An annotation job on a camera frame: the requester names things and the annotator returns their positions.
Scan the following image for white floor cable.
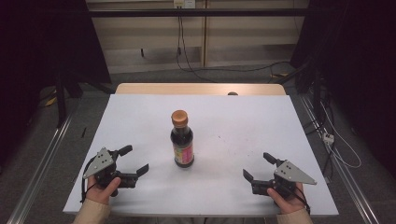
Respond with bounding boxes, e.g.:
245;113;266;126
319;102;362;170

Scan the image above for black horizontal bar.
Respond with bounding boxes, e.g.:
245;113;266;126
88;7;310;19

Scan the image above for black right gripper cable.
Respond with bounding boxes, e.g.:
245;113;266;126
284;183;312;216

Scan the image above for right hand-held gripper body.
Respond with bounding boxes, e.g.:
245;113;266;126
250;160;318;199

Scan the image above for metal floor rail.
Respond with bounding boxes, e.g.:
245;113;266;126
299;93;381;224
6;113;78;224

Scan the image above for black metal stand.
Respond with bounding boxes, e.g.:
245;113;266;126
54;70;84;129

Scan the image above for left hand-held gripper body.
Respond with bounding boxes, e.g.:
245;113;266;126
82;147;138;189

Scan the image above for person's left hand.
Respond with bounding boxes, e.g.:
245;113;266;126
85;175;122;205

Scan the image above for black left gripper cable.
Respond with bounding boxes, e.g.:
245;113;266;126
79;157;98;204

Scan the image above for white wall outlet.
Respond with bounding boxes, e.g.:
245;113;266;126
173;0;197;9

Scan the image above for dark curtain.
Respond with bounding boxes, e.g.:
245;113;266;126
0;0;112;166
289;0;396;171

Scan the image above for white tabletop board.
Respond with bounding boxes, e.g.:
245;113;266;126
63;93;340;217

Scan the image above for black hanging wall cables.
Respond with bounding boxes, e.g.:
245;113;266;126
175;15;217;84

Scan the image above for dark sauce bottle orange cap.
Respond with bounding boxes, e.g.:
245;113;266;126
169;109;195;169

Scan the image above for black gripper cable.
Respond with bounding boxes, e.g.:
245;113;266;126
284;183;312;216
79;157;98;204

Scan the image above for person's right hand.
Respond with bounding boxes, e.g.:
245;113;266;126
266;182;308;216

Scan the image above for light wooden table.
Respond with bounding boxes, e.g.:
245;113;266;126
115;82;287;96

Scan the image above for black floor cable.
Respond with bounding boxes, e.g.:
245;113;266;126
204;61;291;73

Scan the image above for white power strip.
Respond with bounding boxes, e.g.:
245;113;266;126
322;132;335;146

